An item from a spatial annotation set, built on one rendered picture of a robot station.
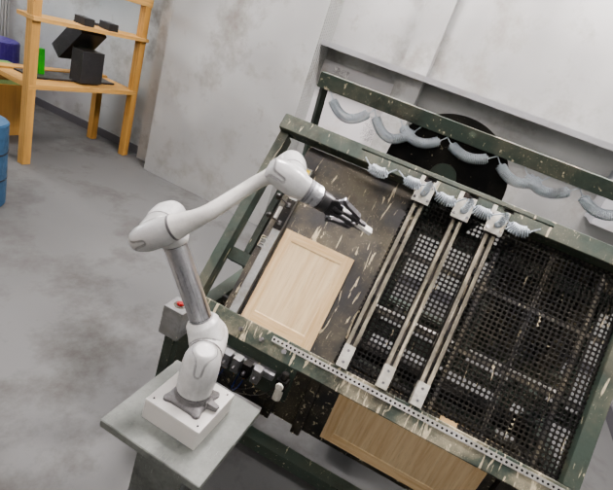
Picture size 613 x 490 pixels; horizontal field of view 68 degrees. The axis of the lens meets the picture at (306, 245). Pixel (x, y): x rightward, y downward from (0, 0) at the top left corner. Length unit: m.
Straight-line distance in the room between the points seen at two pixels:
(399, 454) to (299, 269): 1.23
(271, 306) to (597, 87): 4.15
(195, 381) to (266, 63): 4.45
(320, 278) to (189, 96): 4.25
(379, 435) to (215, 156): 4.35
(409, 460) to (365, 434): 0.29
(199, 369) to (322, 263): 1.00
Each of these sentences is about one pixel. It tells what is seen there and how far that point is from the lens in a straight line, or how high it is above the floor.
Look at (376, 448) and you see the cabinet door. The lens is 2.98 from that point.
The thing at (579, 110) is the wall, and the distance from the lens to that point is 5.58.
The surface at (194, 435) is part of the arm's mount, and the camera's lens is 2.04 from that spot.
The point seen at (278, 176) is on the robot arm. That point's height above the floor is 1.93.
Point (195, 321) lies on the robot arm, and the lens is 2.06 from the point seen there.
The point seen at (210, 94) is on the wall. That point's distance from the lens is 6.18.
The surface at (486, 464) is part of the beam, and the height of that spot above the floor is 0.84.
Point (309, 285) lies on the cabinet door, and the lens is 2.57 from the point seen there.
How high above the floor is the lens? 2.36
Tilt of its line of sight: 23 degrees down
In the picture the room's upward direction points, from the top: 20 degrees clockwise
